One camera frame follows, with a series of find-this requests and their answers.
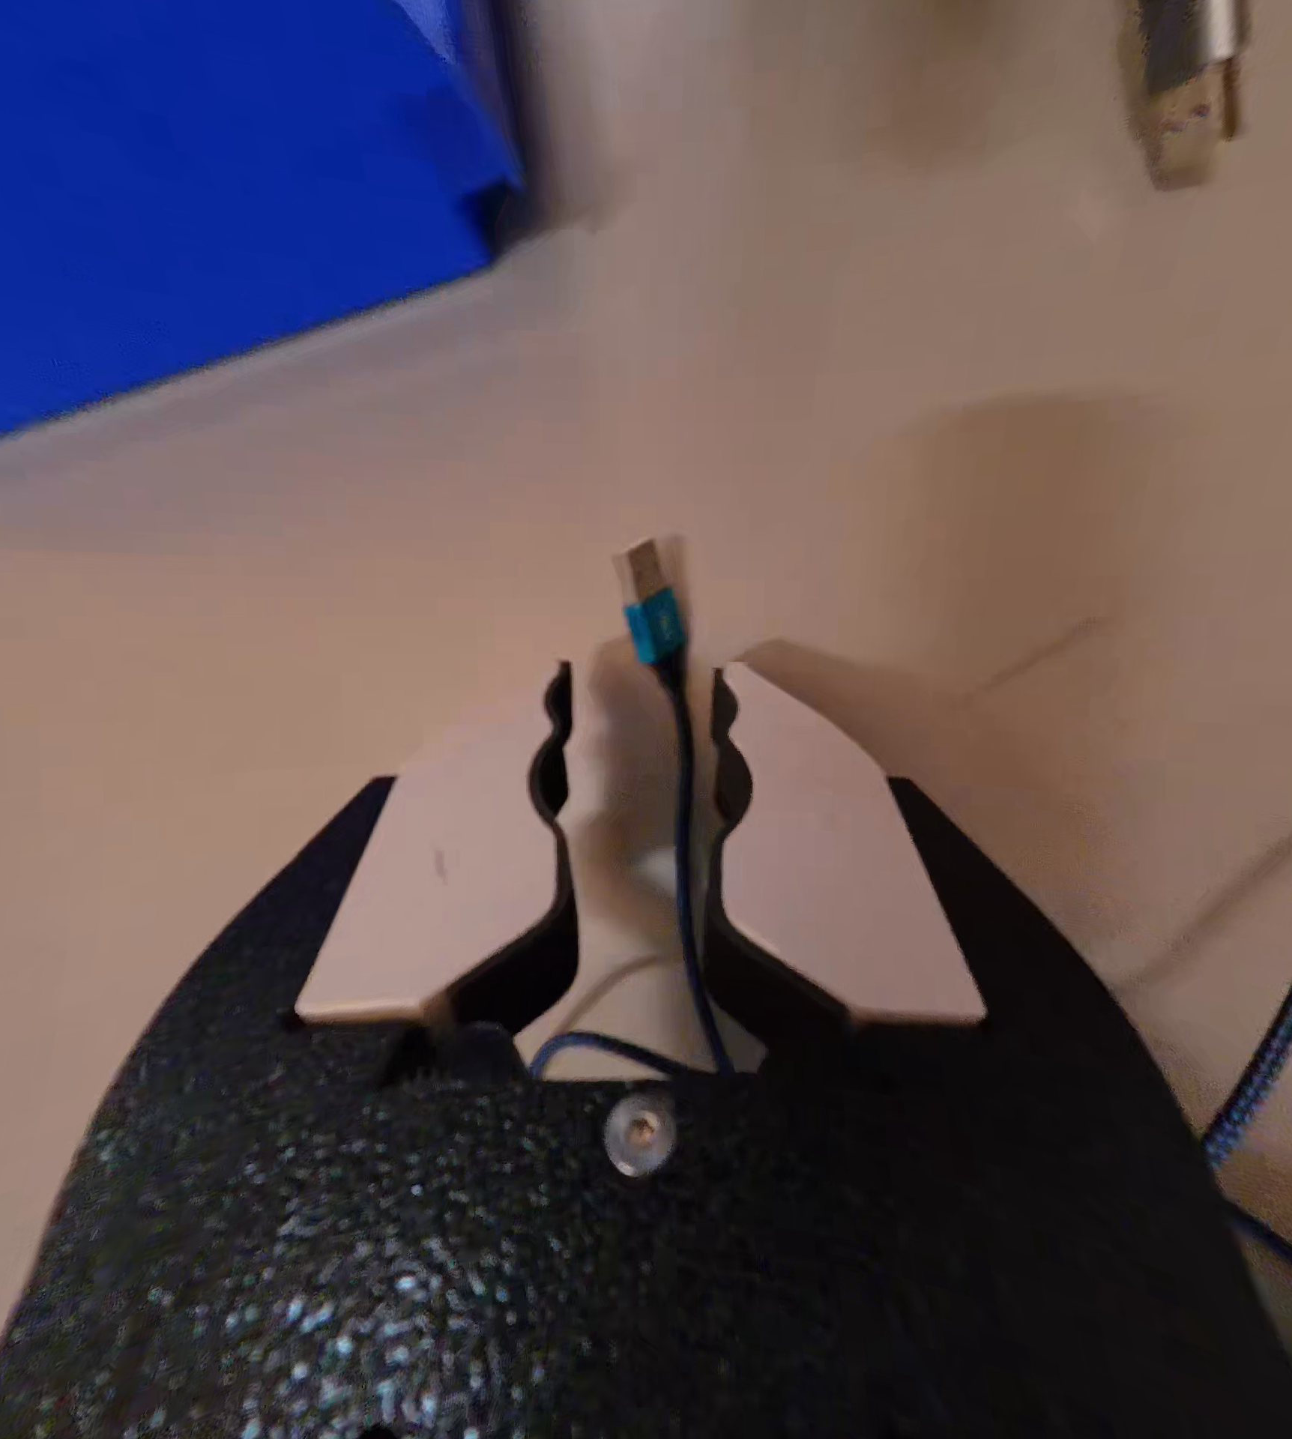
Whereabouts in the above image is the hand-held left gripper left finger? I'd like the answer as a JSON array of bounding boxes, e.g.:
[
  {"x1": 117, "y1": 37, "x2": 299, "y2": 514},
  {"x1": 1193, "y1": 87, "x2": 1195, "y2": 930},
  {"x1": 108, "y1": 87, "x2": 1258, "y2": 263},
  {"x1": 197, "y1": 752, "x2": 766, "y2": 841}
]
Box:
[{"x1": 296, "y1": 661, "x2": 583, "y2": 1041}]

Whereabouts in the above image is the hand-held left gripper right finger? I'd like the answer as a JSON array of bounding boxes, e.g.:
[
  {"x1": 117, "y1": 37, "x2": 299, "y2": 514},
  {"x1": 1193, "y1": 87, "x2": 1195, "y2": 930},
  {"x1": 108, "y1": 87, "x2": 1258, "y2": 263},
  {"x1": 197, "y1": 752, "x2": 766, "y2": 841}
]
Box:
[{"x1": 700, "y1": 662, "x2": 988, "y2": 1034}]

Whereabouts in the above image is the blue braided USB cable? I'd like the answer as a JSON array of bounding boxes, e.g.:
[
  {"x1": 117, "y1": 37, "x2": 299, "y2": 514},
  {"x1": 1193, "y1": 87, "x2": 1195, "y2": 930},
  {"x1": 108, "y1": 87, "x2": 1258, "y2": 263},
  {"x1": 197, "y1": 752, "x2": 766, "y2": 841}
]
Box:
[{"x1": 528, "y1": 536, "x2": 1292, "y2": 1362}]

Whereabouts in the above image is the blue plastic bin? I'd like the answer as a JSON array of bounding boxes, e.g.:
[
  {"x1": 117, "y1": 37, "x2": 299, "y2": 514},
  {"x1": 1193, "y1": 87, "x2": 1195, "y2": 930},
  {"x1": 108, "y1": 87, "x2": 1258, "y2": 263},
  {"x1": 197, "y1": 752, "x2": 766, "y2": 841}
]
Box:
[{"x1": 0, "y1": 0, "x2": 526, "y2": 464}]

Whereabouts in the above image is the black hub cable with plug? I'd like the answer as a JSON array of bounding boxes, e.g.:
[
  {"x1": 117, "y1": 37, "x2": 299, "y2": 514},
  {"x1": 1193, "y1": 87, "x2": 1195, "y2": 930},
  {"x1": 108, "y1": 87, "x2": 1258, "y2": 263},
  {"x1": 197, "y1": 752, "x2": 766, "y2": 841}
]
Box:
[{"x1": 1132, "y1": 0, "x2": 1246, "y2": 190}]

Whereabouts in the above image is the pale desk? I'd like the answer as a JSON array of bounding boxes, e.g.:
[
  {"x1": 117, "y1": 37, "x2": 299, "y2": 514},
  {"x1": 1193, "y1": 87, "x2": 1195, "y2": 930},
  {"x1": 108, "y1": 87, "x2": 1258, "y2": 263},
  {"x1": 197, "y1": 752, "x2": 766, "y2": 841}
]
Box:
[{"x1": 0, "y1": 0, "x2": 1292, "y2": 1439}]

